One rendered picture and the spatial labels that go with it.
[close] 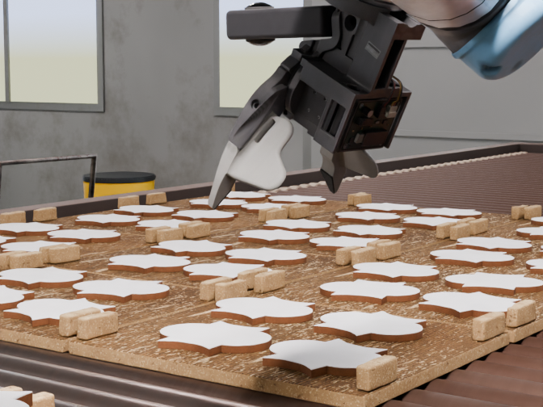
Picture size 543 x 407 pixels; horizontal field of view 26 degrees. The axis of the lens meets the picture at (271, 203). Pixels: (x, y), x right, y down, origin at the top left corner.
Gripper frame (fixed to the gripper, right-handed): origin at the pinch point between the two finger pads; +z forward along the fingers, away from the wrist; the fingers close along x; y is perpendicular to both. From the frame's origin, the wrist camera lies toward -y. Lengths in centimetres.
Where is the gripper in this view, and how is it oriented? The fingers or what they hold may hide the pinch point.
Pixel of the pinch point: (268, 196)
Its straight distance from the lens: 100.9
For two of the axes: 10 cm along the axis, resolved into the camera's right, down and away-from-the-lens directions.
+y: 6.4, 5.2, -5.6
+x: 6.9, -1.0, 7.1
